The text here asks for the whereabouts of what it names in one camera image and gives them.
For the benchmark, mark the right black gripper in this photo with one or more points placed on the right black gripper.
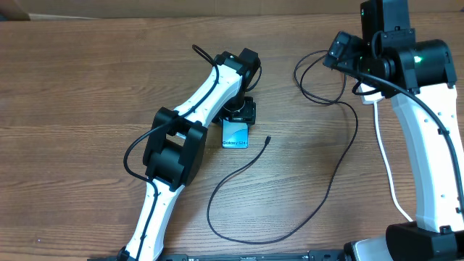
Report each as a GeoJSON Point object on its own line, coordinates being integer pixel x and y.
{"type": "Point", "coordinates": [353, 49]}

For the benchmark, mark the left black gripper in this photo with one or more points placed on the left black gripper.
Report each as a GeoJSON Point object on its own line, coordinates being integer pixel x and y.
{"type": "Point", "coordinates": [248, 114]}

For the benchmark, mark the blue Galaxy smartphone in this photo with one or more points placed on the blue Galaxy smartphone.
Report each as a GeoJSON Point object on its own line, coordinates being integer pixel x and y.
{"type": "Point", "coordinates": [235, 135]}

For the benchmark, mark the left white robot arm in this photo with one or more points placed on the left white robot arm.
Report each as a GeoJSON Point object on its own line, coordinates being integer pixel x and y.
{"type": "Point", "coordinates": [176, 142]}

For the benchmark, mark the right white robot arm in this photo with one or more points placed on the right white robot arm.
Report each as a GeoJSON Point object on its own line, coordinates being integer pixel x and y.
{"type": "Point", "coordinates": [419, 79]}

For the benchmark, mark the white power strip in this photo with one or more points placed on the white power strip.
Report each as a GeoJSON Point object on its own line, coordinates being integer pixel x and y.
{"type": "Point", "coordinates": [370, 98]}

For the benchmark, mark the cardboard backdrop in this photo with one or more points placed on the cardboard backdrop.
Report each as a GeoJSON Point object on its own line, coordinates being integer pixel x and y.
{"type": "Point", "coordinates": [28, 9]}

